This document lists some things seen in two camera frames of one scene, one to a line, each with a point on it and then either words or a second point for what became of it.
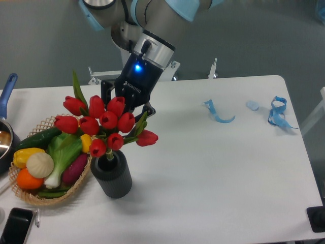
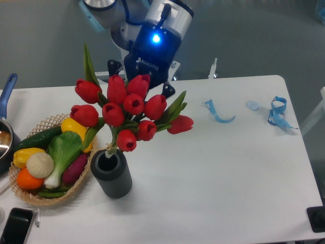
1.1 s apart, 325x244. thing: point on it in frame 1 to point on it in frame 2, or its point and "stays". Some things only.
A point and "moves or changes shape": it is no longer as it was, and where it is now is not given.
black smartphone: x=17 y=226 stays
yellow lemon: x=86 y=141 to x=68 y=124
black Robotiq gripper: x=134 y=85 to x=152 y=54
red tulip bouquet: x=105 y=123 moves or changes shape
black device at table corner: x=316 y=216 stays
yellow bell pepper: x=21 y=156 stays
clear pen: x=37 y=218 stays
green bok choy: x=62 y=147 stays
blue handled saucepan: x=8 y=141 stays
